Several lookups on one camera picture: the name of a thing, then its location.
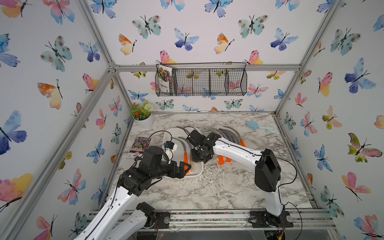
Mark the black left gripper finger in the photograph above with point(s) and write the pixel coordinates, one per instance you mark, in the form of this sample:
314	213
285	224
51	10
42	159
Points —
183	168
179	175

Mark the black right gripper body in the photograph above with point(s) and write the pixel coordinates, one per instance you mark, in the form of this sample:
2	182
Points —
199	149

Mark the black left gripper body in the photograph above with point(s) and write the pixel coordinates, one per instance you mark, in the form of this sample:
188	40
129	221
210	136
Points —
163	169

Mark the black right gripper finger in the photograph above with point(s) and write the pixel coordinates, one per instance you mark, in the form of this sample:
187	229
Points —
208	154
196	157

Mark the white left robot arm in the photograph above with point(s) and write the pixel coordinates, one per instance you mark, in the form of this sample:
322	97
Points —
104	225

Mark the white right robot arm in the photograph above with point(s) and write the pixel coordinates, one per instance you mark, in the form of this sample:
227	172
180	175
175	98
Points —
263	164

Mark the white plastic storage tray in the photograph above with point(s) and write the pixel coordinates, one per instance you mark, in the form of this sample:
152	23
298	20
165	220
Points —
175	133

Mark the flower seed packet on table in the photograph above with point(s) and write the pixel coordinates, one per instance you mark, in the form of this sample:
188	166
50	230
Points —
138	147

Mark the potted artificial flower plant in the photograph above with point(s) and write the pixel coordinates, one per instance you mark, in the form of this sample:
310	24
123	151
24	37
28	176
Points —
143	114

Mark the teal plastic garden trowel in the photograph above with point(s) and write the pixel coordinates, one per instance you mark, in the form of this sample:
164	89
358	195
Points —
256	126

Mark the seed packet in basket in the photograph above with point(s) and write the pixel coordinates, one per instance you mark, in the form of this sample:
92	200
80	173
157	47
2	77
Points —
165	78

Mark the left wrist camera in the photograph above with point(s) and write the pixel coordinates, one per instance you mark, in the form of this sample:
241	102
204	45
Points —
168	147

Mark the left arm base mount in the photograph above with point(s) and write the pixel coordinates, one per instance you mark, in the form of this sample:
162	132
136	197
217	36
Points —
154	218

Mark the black wire wall basket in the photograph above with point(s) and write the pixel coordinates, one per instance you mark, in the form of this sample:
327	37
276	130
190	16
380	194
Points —
206	80

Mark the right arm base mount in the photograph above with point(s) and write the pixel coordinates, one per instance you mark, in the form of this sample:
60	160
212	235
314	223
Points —
270	219

